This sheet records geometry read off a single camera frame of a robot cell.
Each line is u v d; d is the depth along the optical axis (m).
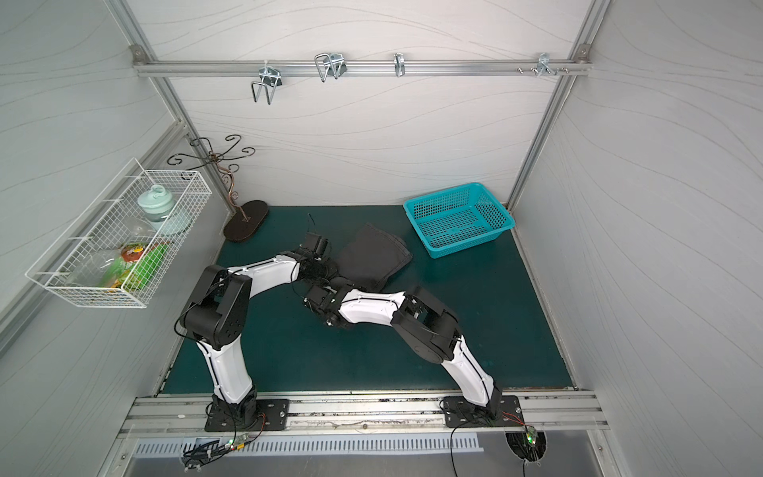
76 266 0.59
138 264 0.57
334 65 0.76
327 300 0.72
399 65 0.78
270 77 0.78
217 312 0.50
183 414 0.75
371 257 1.01
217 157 0.92
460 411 0.75
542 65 0.76
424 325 0.51
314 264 0.76
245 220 1.15
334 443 0.70
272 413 0.74
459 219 1.18
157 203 0.66
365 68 0.80
